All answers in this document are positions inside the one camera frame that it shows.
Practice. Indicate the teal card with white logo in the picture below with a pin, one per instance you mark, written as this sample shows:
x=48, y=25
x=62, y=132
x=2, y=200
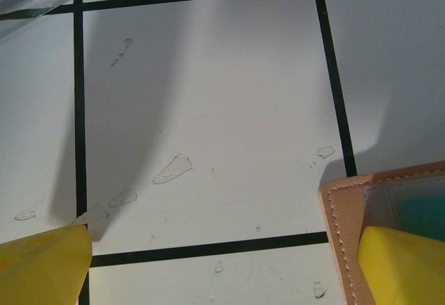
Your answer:
x=424, y=214

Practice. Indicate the tan leather card holder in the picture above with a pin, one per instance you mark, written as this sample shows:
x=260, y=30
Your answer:
x=344, y=214

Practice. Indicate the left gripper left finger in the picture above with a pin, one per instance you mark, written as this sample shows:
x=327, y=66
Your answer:
x=38, y=270

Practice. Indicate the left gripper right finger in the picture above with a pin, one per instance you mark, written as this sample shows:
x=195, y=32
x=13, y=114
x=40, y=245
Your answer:
x=406, y=273

